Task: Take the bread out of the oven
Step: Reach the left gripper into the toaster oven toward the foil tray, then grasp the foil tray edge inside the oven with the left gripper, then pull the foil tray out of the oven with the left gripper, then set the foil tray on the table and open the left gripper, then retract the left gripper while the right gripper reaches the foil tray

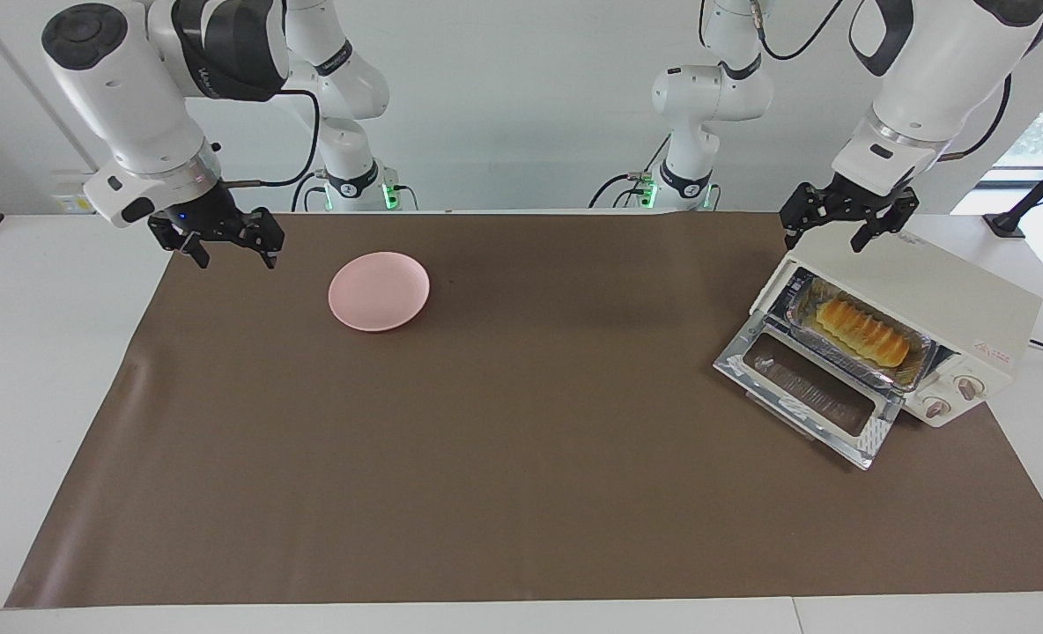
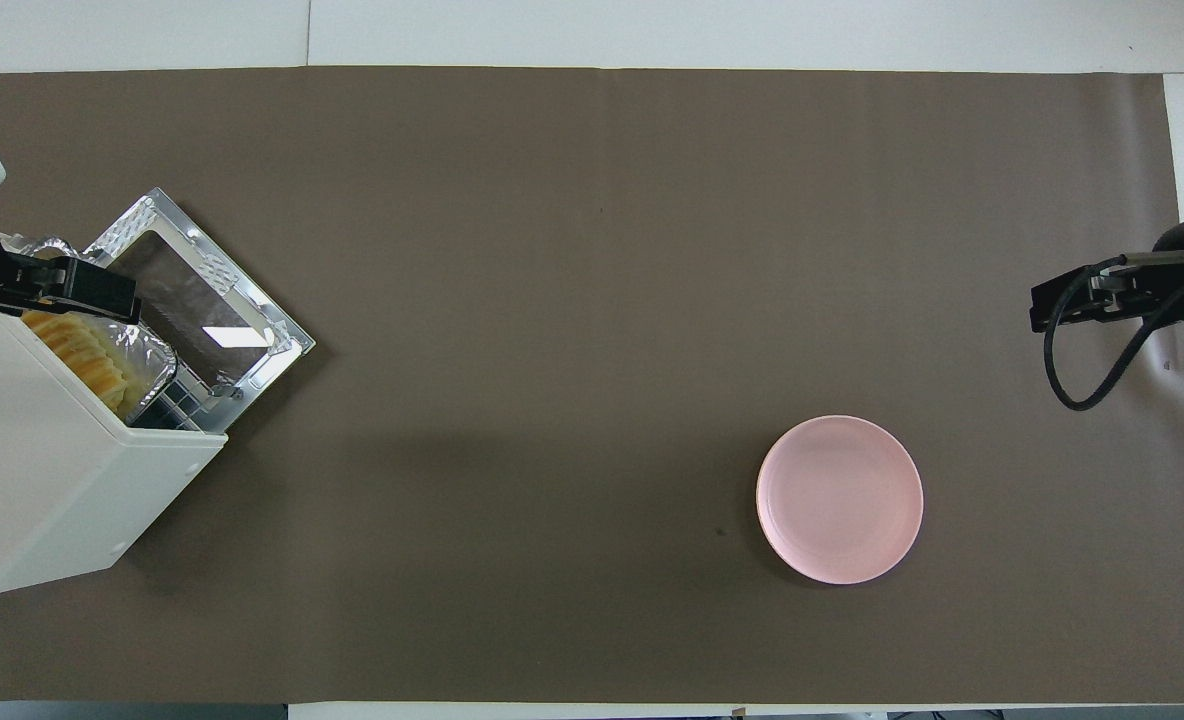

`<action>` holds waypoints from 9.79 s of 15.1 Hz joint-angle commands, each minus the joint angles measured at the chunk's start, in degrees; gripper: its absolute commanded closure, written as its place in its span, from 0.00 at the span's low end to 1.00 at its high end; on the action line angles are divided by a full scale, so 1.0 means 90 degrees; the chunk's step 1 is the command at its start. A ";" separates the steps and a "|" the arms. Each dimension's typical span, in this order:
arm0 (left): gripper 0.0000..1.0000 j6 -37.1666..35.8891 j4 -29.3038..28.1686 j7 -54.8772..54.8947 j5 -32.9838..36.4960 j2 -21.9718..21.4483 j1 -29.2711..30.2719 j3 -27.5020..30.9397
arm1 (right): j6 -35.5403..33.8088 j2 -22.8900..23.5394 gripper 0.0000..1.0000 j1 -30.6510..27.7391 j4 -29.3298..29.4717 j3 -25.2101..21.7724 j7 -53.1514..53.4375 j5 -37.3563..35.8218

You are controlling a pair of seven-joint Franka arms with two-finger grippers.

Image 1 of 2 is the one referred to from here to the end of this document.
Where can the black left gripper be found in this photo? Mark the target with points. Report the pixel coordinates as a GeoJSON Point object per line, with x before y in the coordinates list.
{"type": "Point", "coordinates": [847, 207]}

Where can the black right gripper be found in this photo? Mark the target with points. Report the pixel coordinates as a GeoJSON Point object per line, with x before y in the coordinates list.
{"type": "Point", "coordinates": [213, 220]}

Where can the golden ridged bread loaf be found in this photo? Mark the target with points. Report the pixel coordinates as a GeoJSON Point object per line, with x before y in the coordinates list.
{"type": "Point", "coordinates": [863, 333]}

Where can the aluminium foil baking tray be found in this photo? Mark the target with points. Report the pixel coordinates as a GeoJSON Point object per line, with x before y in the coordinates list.
{"type": "Point", "coordinates": [922, 365]}

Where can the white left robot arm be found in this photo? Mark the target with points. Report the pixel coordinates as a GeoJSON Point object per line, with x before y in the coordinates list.
{"type": "Point", "coordinates": [935, 70]}

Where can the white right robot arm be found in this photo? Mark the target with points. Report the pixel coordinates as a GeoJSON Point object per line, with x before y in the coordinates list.
{"type": "Point", "coordinates": [125, 97]}

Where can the cream white toaster oven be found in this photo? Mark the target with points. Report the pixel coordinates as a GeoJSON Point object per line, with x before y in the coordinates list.
{"type": "Point", "coordinates": [935, 295]}

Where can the glass oven door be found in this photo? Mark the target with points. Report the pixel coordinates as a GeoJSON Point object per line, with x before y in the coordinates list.
{"type": "Point", "coordinates": [817, 396]}

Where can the cream oven knob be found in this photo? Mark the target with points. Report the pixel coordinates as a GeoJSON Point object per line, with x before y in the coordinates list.
{"type": "Point", "coordinates": [936, 408]}
{"type": "Point", "coordinates": [969, 387]}

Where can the pink round plate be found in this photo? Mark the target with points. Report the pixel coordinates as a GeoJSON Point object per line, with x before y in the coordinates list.
{"type": "Point", "coordinates": [379, 292]}

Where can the brown table mat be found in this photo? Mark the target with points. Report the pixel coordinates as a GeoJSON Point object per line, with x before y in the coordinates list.
{"type": "Point", "coordinates": [521, 440]}

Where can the white wall power socket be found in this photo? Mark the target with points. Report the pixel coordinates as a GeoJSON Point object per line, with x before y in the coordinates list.
{"type": "Point", "coordinates": [68, 198]}

